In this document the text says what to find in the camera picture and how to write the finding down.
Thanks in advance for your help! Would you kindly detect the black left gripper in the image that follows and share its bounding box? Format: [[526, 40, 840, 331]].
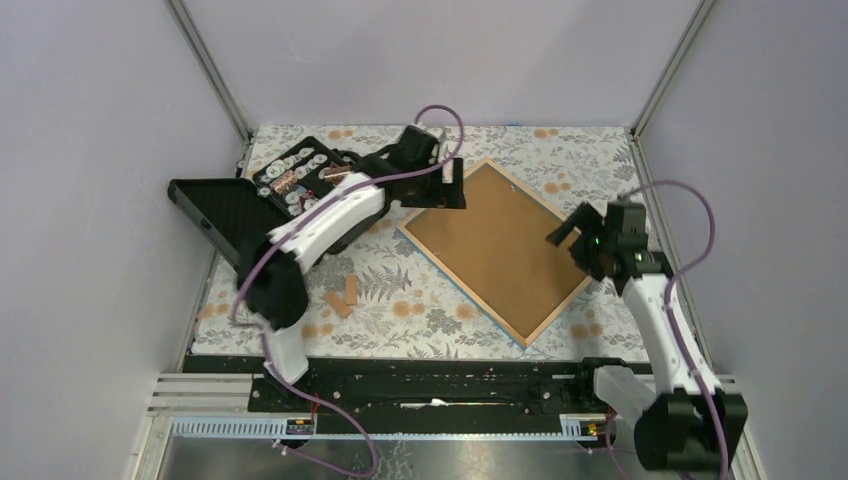
[[401, 156, 464, 208]]

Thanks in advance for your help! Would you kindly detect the brown cardboard backing board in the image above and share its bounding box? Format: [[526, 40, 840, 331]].
[[404, 164, 588, 340]]

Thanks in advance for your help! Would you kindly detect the wooden picture frame blue edge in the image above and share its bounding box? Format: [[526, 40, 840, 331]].
[[396, 157, 594, 350]]

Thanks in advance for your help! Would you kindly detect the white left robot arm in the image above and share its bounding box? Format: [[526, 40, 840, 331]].
[[233, 125, 466, 411]]

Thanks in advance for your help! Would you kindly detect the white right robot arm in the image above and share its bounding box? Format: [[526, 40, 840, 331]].
[[547, 201, 748, 479]]

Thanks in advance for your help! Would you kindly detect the floral patterned table mat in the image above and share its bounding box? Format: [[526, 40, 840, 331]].
[[190, 124, 690, 364]]

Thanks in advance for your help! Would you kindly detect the small wooden block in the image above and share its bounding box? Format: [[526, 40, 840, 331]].
[[344, 274, 358, 306], [324, 291, 352, 318]]

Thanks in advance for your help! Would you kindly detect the copper poker chip stack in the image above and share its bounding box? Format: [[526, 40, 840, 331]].
[[270, 170, 299, 196]]

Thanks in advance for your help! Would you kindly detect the black poker chip case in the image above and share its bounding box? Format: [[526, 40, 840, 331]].
[[168, 136, 362, 267]]

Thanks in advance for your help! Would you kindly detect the aluminium corner post right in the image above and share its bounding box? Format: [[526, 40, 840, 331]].
[[630, 0, 717, 141]]

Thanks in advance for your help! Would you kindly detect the aluminium corner post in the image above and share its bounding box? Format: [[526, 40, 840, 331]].
[[164, 0, 253, 144], [630, 0, 717, 141]]

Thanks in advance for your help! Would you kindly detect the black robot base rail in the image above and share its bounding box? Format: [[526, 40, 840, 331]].
[[183, 355, 608, 436]]

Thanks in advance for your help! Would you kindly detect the aluminium corner post left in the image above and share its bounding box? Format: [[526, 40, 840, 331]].
[[164, 0, 253, 144]]

